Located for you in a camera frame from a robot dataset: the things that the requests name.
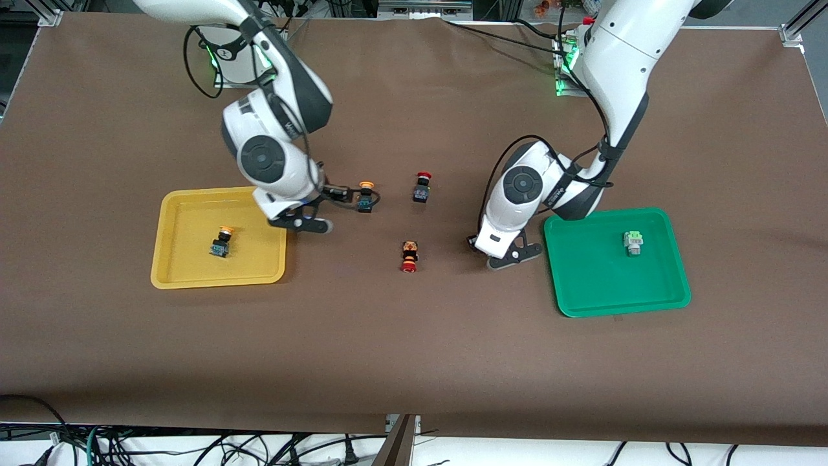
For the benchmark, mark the yellow mushroom push button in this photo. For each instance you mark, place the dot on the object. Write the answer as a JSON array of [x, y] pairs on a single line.
[[366, 204], [220, 248]]

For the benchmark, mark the green push button switch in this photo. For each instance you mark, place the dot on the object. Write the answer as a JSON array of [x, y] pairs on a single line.
[[633, 241]]

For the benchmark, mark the metal table post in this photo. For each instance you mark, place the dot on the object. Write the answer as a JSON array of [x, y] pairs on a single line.
[[398, 446]]

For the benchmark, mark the red button with orange label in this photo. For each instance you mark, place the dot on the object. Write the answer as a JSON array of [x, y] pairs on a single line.
[[409, 255]]

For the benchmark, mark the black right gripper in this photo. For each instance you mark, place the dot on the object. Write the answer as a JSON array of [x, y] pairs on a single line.
[[335, 191]]

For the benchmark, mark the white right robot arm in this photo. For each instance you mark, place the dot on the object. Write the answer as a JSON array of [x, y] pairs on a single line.
[[262, 158]]

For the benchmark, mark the brown table mat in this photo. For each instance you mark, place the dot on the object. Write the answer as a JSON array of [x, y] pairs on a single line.
[[414, 362]]

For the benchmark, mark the yellow plastic tray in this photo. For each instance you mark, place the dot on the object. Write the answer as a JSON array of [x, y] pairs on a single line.
[[259, 265]]

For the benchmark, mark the green plastic tray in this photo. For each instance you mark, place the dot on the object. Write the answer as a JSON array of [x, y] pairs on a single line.
[[614, 285]]

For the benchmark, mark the aluminium corner bracket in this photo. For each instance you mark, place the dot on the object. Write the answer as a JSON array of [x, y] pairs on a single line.
[[792, 35], [50, 18]]

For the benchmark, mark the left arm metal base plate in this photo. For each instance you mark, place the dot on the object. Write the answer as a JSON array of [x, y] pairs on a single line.
[[566, 90]]

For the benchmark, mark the black power plug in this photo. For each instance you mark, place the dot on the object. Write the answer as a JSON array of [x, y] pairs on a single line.
[[350, 456]]

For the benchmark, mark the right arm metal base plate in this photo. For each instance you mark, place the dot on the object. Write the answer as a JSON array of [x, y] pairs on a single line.
[[233, 83]]

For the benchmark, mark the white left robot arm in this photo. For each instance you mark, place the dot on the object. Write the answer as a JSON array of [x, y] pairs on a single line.
[[521, 184]]

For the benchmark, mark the red button with blue base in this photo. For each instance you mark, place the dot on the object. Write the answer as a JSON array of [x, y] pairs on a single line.
[[422, 192]]

